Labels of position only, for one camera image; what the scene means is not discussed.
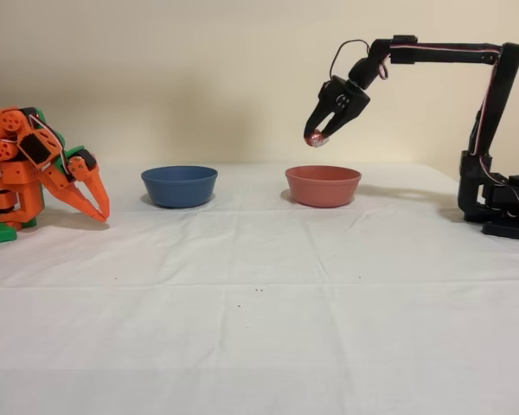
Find red candy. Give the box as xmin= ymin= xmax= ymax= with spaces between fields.
xmin=304 ymin=128 xmax=331 ymax=150

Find red bowl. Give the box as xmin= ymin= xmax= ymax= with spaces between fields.
xmin=284 ymin=165 xmax=362 ymax=209

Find blue bowl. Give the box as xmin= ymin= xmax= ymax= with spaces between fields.
xmin=140 ymin=165 xmax=220 ymax=209

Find white tablecloth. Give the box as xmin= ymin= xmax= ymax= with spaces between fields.
xmin=0 ymin=162 xmax=519 ymax=415

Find orange arm servo cable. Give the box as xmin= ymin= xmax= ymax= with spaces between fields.
xmin=28 ymin=112 xmax=70 ymax=176

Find thin gripper servo cable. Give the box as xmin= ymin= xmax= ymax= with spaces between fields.
xmin=330 ymin=39 xmax=372 ymax=83

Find striped arm servo cable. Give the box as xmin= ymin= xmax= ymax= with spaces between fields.
xmin=376 ymin=41 xmax=519 ymax=218

